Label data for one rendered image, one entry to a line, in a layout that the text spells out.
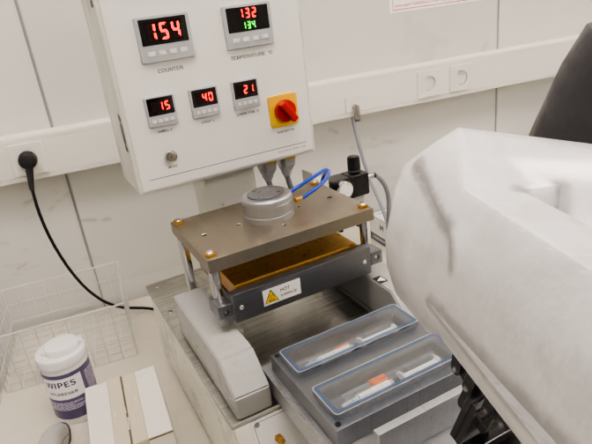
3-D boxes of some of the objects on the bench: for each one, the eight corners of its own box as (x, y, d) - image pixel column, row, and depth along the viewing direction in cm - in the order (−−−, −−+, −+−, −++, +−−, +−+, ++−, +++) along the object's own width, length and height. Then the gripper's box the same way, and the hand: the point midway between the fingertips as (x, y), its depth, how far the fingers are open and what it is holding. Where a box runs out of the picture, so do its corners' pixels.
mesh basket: (17, 337, 130) (-1, 290, 125) (129, 307, 138) (117, 261, 133) (6, 394, 111) (-16, 340, 106) (138, 354, 118) (124, 302, 113)
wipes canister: (56, 403, 106) (33, 337, 101) (103, 388, 109) (83, 324, 103) (55, 432, 99) (29, 364, 93) (104, 416, 101) (83, 349, 95)
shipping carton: (97, 425, 99) (84, 386, 96) (168, 403, 103) (159, 363, 99) (99, 506, 83) (84, 462, 79) (185, 476, 86) (173, 432, 83)
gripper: (448, 231, 43) (397, 396, 58) (584, 360, 34) (481, 514, 50) (520, 205, 45) (453, 370, 61) (662, 319, 37) (541, 476, 53)
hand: (474, 417), depth 53 cm, fingers closed
